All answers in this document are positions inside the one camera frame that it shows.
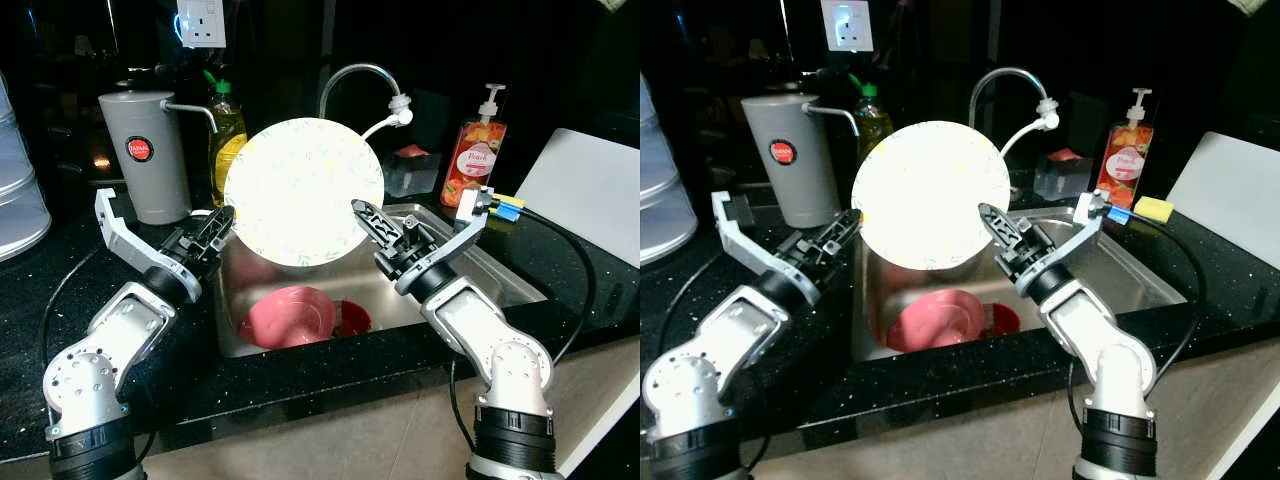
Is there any white patterned plate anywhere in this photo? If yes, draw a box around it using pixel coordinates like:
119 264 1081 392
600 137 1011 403
223 117 386 268
851 121 1012 272

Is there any pink plate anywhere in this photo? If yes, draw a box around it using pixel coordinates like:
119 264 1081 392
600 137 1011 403
886 289 988 354
240 285 338 349

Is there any clear plastic sponge box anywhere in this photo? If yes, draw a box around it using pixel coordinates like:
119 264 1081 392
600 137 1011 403
1033 150 1093 203
385 145 442 198

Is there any red bowl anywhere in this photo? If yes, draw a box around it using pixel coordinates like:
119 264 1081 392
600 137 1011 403
985 302 1023 338
335 300 373 338

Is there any grey water dispenser red logo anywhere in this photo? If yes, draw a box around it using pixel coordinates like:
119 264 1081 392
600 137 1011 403
741 95 861 229
98 90 219 226

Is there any stainless steel sink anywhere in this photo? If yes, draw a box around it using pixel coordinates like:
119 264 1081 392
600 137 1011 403
213 203 549 359
850 207 1189 363

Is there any yellow dish soap bottle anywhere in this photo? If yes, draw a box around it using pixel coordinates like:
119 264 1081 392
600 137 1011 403
207 70 248 208
850 72 894 166

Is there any orange hand soap pump bottle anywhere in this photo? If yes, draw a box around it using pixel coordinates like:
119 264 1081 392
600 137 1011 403
440 84 508 209
1096 88 1156 209

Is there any chrome curved faucet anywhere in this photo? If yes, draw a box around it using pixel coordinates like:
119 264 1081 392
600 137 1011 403
967 67 1061 131
319 63 414 126

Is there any white tiered plastic container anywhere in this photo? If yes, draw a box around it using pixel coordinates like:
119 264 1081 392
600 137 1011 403
0 72 53 263
640 75 699 266

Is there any white cutting board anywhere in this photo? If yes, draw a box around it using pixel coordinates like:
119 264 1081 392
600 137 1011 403
514 127 641 269
1165 131 1280 273

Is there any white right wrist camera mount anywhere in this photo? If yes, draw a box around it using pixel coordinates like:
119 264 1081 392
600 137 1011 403
395 188 496 297
1020 190 1113 302

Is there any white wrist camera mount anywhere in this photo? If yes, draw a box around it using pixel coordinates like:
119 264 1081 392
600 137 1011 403
1020 190 1113 302
711 190 831 306
94 187 203 304
395 188 496 297

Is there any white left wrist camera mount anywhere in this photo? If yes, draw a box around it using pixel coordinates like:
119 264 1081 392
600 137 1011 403
711 190 831 306
94 187 203 304

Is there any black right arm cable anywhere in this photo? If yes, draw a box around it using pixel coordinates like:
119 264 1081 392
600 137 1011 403
1108 205 1208 401
495 203 598 366

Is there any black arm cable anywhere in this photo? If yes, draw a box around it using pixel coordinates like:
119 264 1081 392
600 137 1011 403
1108 205 1208 401
495 203 598 366
645 250 721 401
40 240 106 431

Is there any white hose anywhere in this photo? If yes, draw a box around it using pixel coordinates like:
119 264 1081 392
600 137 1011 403
360 115 413 141
1000 118 1056 159

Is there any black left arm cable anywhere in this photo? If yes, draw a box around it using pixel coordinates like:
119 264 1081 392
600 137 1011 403
40 240 106 431
645 250 721 401

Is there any white wall socket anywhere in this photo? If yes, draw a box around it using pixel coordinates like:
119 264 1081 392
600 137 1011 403
176 0 227 49
820 0 875 54

